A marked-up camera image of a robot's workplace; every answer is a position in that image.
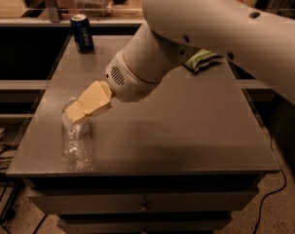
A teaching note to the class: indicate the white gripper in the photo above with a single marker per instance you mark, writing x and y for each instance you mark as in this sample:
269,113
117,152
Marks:
129,79

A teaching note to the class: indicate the clear plastic water bottle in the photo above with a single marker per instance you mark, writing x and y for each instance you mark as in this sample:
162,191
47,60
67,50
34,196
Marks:
76,142

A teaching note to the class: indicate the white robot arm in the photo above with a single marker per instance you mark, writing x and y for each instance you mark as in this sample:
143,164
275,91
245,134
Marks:
262,44

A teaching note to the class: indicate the blue pepsi can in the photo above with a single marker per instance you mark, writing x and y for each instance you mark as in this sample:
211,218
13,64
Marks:
82,33

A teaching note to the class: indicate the clear plastic container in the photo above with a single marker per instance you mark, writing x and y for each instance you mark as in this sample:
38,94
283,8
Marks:
93,8

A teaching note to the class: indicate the grey drawer cabinet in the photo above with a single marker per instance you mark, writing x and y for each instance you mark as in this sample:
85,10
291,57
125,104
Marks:
193,151

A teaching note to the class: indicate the green chip bag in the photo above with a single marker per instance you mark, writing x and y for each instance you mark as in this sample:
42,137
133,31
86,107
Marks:
201,59

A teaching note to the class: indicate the metal drawer knob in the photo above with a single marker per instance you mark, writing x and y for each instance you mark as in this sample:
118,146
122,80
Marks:
144,207

